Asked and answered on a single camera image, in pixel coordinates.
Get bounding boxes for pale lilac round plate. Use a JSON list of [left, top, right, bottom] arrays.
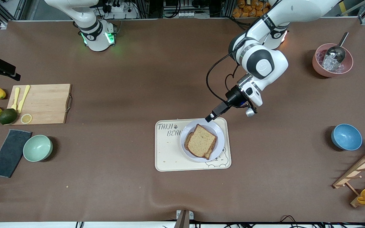
[[180, 119, 225, 162]]

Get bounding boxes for pink bowl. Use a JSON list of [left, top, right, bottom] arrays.
[[312, 43, 354, 78]]

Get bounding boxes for toasted bread slice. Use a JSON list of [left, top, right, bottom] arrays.
[[184, 130, 218, 160]]

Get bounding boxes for orange snack packets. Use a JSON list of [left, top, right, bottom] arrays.
[[232, 0, 273, 18]]

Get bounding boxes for white power strip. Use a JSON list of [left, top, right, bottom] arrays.
[[102, 0, 138, 19]]

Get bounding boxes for dark grey cloth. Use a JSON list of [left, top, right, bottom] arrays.
[[0, 129, 32, 178]]

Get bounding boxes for wooden cutting board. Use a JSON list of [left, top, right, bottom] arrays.
[[6, 84, 73, 126]]

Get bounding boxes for wooden peg rack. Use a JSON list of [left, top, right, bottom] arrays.
[[332, 146, 365, 208]]

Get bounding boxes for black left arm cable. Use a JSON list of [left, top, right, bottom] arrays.
[[206, 52, 243, 103]]

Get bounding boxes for cream bear print tray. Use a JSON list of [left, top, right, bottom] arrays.
[[155, 117, 232, 172]]

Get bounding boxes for blue bowl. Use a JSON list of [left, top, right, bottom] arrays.
[[331, 123, 363, 151]]

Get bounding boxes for dark green avocado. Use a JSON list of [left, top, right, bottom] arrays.
[[0, 108, 18, 125]]

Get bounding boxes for yellow plastic knife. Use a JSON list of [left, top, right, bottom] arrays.
[[17, 85, 31, 114]]

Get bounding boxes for metal scoop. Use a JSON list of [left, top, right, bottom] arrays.
[[323, 32, 349, 64]]

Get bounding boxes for mint green bowl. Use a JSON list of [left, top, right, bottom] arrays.
[[23, 135, 53, 162]]

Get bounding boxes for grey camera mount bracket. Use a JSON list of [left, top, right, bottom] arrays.
[[174, 210, 194, 228]]

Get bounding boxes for clear ice cubes pile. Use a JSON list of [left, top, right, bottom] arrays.
[[320, 55, 344, 74]]

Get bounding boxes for white socket strip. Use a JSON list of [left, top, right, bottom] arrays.
[[179, 11, 210, 18]]

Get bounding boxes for yellow plastic fork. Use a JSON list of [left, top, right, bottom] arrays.
[[11, 87, 21, 111]]

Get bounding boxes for light wholemeal bread slice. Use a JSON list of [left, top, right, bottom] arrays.
[[187, 124, 218, 158]]

